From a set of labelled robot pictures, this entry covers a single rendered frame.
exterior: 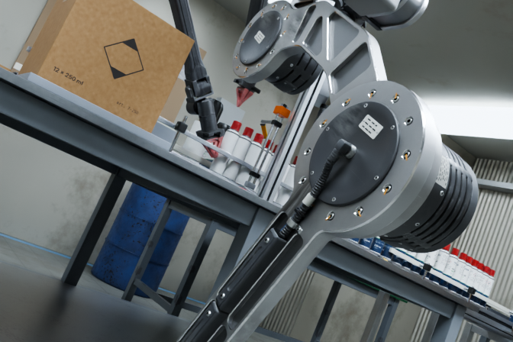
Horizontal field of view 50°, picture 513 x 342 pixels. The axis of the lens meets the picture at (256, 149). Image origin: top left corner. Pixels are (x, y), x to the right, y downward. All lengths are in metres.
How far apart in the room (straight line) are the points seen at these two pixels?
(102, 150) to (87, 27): 0.28
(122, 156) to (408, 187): 0.81
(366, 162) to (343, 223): 0.09
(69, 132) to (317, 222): 0.70
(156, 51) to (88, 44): 0.16
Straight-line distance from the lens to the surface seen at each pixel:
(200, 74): 1.86
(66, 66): 1.32
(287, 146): 1.89
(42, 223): 4.94
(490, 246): 6.45
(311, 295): 5.46
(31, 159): 4.83
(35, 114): 1.30
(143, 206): 4.38
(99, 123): 1.29
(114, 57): 1.35
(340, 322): 5.83
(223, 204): 1.48
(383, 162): 0.75
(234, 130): 1.95
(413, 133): 0.75
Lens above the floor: 0.70
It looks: 9 degrees up
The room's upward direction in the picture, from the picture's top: 24 degrees clockwise
